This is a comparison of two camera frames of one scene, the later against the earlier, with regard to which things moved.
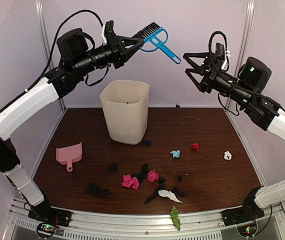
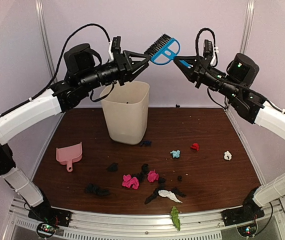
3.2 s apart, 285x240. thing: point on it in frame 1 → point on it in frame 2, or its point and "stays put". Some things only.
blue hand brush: [154, 36] → [163, 50]
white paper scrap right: [227, 155] stays put
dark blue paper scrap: [146, 142] stays put
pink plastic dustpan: [69, 155] stays put
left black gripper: [120, 53] → [126, 66]
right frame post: [243, 46] stays put
